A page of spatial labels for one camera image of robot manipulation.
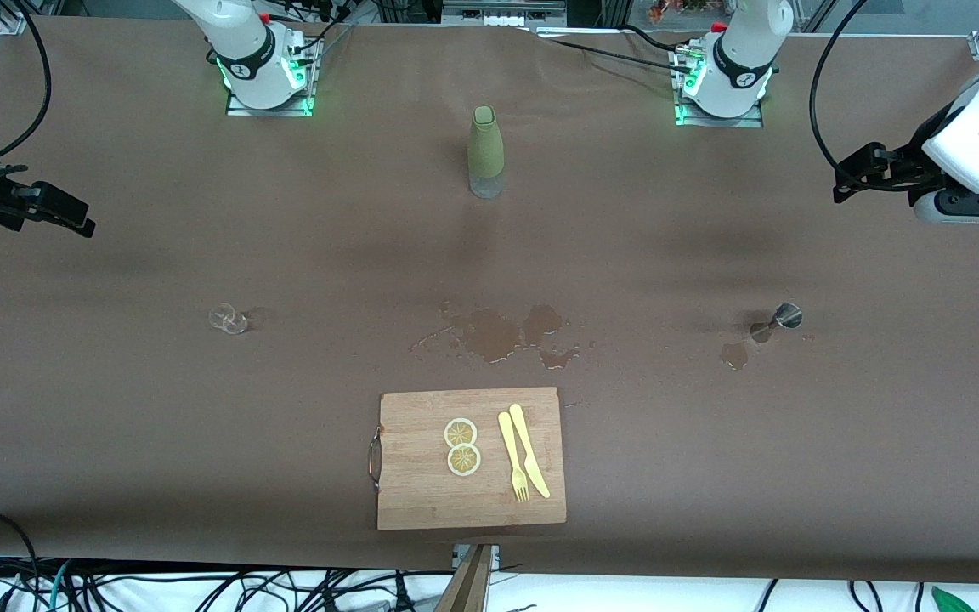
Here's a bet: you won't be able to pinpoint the steel double cone jigger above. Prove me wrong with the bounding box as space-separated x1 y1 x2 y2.
750 303 803 343

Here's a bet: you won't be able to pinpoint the small clear glass measuring cup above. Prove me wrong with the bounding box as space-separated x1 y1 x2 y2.
209 303 248 335

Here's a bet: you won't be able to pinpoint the brown paper table cover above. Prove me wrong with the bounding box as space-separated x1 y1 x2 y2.
0 15 979 586

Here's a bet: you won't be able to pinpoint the orange artificial flowers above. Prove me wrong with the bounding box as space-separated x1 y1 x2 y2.
647 0 733 25

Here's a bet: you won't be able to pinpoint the glass bottle with green sleeve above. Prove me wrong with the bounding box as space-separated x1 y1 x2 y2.
467 105 506 200

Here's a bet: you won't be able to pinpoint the grey power strip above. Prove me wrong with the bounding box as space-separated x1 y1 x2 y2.
443 0 567 26

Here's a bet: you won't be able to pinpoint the yellow plastic knife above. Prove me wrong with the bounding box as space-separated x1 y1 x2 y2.
509 403 552 499

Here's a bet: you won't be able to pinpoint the green plastic leaf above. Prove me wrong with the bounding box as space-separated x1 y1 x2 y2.
931 586 979 612

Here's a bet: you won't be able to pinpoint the yellow plastic fork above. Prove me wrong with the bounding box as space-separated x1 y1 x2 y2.
498 411 531 503

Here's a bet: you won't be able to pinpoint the wooden cutting board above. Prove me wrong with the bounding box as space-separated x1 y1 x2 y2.
368 387 568 532

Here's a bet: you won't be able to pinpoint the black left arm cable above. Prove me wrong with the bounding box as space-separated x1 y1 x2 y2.
810 0 924 171

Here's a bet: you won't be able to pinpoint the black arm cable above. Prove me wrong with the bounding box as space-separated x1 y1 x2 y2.
810 0 924 171
0 0 53 158

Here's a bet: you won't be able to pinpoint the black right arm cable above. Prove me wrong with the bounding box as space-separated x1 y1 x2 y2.
0 0 53 158

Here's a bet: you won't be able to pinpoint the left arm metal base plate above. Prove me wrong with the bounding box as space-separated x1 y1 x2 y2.
675 42 764 128

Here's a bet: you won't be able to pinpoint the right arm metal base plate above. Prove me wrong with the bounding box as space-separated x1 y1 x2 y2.
226 34 320 117

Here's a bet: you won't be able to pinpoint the black cable on table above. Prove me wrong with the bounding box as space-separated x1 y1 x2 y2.
532 24 703 77

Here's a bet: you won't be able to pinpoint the teal floor cable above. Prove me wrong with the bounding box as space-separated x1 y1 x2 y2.
26 561 74 612

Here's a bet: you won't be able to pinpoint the metal post bracket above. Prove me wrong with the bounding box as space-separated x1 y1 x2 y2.
453 544 501 569

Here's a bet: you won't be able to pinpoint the wooden camera post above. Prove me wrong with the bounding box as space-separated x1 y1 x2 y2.
434 544 495 612

